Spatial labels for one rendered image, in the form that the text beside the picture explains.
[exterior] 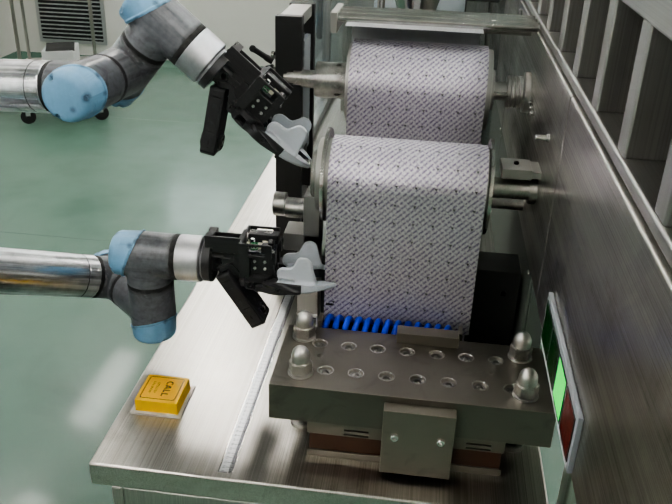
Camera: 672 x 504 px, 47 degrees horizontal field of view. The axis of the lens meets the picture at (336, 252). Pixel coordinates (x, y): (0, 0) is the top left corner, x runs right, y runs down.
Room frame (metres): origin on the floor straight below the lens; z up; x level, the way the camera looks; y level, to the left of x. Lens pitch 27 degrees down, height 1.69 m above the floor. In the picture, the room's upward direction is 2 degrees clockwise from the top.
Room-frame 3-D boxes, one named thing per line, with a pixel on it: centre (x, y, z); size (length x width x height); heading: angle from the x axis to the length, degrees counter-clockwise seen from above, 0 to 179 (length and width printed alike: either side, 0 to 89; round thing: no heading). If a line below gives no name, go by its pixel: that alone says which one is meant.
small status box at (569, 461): (0.73, -0.26, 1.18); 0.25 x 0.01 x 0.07; 174
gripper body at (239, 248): (1.11, 0.15, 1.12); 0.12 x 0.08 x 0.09; 84
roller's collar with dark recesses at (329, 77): (1.40, 0.02, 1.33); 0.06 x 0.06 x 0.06; 84
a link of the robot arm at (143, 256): (1.12, 0.31, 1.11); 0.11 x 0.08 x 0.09; 84
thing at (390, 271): (1.08, -0.10, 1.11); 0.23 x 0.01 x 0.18; 84
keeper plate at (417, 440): (0.86, -0.12, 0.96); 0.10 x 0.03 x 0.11; 84
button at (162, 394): (1.02, 0.27, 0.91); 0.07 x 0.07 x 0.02; 84
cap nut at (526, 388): (0.89, -0.27, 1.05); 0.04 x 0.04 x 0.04
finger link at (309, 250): (1.12, 0.04, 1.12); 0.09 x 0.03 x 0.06; 93
